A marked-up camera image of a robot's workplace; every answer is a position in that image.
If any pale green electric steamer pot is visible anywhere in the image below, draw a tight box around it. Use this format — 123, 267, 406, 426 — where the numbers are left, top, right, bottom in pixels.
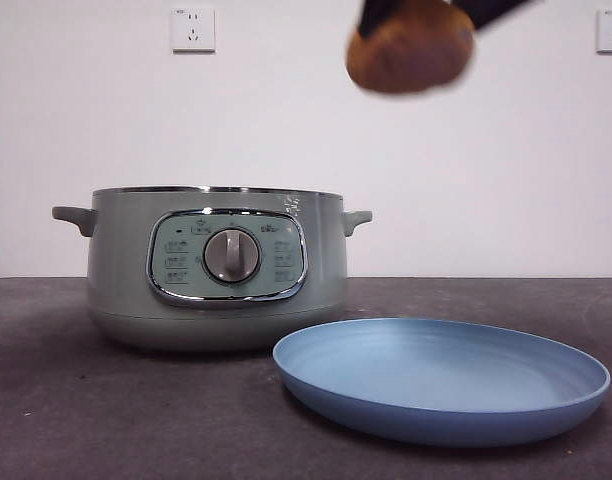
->
50, 185, 374, 354

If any brown potato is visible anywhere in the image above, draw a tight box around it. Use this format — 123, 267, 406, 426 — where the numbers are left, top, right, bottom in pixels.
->
345, 0, 478, 96

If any light blue round plate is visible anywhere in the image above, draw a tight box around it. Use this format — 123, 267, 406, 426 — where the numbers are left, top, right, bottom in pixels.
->
272, 317, 612, 448

